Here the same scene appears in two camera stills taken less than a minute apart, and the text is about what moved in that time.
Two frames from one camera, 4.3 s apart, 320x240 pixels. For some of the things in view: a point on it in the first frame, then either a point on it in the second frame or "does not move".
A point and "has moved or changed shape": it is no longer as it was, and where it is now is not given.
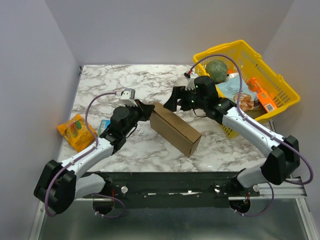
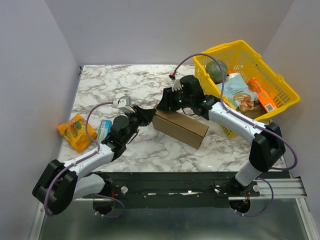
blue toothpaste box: [103, 125] does not move
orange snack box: [267, 102] does not move
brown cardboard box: [180, 134] has moved or changed shape
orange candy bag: [75, 130] does not move
